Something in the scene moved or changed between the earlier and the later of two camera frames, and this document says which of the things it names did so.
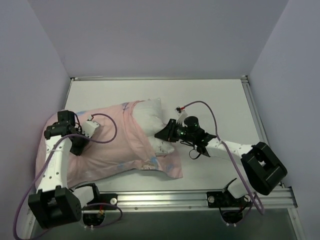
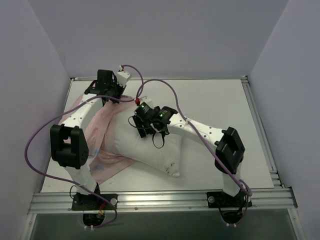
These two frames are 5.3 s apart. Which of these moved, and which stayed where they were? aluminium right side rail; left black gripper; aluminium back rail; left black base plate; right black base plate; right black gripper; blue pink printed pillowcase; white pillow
Moved: right black gripper; white pillow; left black gripper; blue pink printed pillowcase
Stayed: right black base plate; aluminium right side rail; left black base plate; aluminium back rail
